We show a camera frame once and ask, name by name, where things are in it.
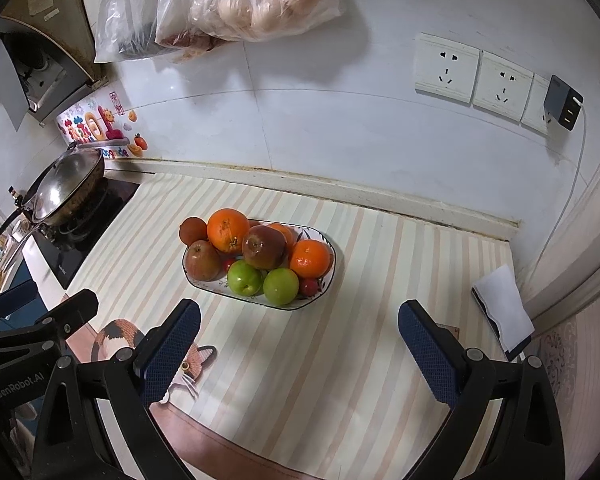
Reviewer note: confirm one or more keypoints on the cherry tomato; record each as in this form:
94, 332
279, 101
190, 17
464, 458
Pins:
228, 264
308, 287

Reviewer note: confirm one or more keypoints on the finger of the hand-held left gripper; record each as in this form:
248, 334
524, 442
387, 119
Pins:
12, 297
75, 307

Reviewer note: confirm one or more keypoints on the white wall socket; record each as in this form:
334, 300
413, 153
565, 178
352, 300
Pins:
445, 67
532, 110
502, 85

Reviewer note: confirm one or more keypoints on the large orange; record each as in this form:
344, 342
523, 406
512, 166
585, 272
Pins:
227, 227

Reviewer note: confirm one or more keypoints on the person's left hand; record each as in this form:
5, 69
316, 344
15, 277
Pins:
26, 417

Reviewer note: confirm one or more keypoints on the dark red apple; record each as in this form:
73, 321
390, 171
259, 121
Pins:
264, 247

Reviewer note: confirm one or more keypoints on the plastic bag of dark food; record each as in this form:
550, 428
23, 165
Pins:
125, 15

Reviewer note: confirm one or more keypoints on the black gas stove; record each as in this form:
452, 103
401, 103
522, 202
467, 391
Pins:
95, 230

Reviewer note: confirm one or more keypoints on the striped red apple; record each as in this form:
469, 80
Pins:
202, 260

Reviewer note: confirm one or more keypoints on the cat-shaped mat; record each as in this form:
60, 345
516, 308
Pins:
115, 337

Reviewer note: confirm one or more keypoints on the range hood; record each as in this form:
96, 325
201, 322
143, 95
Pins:
35, 25

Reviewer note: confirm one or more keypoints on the dark grey charger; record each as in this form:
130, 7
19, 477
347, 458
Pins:
562, 100

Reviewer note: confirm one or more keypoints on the small mandarin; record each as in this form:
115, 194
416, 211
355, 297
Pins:
284, 234
310, 258

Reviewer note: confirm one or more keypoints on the floral ceramic plate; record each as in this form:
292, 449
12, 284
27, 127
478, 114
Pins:
307, 234

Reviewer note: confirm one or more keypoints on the dark reddish orange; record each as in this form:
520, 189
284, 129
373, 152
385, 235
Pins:
192, 230

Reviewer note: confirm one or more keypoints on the dark phone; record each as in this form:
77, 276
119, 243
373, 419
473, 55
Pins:
519, 349

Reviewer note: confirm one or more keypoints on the green apple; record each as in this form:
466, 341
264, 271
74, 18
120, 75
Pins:
281, 286
244, 277

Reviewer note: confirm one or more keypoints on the plastic bag of red food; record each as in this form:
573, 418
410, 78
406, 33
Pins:
180, 35

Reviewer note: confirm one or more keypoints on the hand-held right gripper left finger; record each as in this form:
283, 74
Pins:
172, 355

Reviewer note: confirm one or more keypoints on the wok with steel lid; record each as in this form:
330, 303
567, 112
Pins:
67, 185

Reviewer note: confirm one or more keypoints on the striped table mat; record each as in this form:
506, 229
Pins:
330, 360

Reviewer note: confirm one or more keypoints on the colourful wall sticker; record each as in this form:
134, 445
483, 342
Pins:
92, 127

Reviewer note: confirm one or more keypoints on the plastic bag of eggs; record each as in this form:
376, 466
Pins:
270, 5

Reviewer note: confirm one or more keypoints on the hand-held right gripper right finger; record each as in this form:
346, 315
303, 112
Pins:
427, 355

